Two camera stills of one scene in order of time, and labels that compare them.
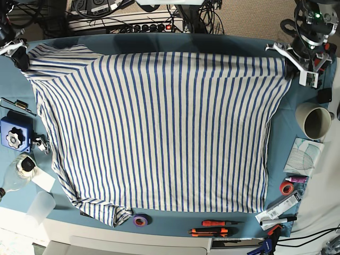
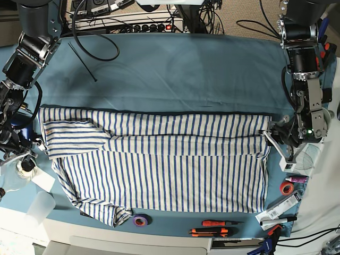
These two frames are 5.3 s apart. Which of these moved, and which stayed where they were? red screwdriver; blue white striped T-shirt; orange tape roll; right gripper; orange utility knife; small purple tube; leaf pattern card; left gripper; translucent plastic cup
Moved: blue white striped T-shirt; right gripper; left gripper
Stayed: red screwdriver; translucent plastic cup; orange tape roll; small purple tube; leaf pattern card; orange utility knife
